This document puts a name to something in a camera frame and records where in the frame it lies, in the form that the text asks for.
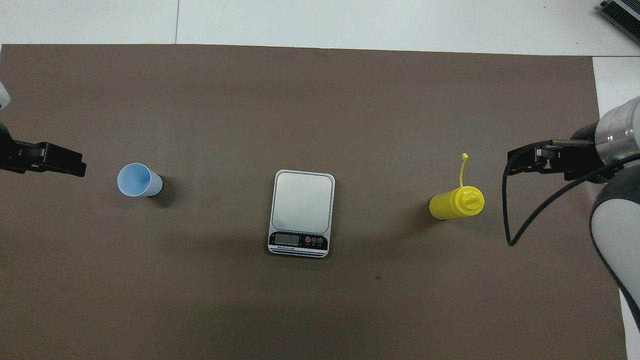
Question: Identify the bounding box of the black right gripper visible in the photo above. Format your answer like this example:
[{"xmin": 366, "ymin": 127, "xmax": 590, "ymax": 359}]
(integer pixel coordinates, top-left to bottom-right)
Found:
[{"xmin": 507, "ymin": 142, "xmax": 603, "ymax": 182}]

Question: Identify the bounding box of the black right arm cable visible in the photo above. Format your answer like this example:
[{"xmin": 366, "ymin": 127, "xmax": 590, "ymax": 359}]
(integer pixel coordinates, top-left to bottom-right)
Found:
[{"xmin": 502, "ymin": 150, "xmax": 640, "ymax": 247}]

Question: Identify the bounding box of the silver digital kitchen scale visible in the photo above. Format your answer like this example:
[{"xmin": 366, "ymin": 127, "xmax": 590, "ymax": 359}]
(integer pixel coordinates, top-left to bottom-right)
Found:
[{"xmin": 267, "ymin": 169, "xmax": 336, "ymax": 259}]

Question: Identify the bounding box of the brown table mat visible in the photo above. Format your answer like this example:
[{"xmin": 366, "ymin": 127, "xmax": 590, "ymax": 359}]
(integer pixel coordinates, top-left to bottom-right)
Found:
[{"xmin": 0, "ymin": 44, "xmax": 629, "ymax": 360}]

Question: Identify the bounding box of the light blue plastic cup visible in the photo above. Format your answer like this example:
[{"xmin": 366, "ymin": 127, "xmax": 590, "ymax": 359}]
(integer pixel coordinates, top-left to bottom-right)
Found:
[{"xmin": 117, "ymin": 163, "xmax": 164, "ymax": 198}]

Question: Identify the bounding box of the yellow squeeze bottle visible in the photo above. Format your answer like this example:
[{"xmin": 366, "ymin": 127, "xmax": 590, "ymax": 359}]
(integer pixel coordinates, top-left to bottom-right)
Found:
[{"xmin": 429, "ymin": 153, "xmax": 485, "ymax": 221}]

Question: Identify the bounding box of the grey finned metal device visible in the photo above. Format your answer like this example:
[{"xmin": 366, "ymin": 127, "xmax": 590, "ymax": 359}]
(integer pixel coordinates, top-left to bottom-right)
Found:
[{"xmin": 599, "ymin": 0, "xmax": 640, "ymax": 49}]

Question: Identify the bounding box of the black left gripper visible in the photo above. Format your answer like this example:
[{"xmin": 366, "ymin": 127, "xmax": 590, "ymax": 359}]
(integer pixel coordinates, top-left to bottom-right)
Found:
[{"xmin": 0, "ymin": 122, "xmax": 87, "ymax": 178}]

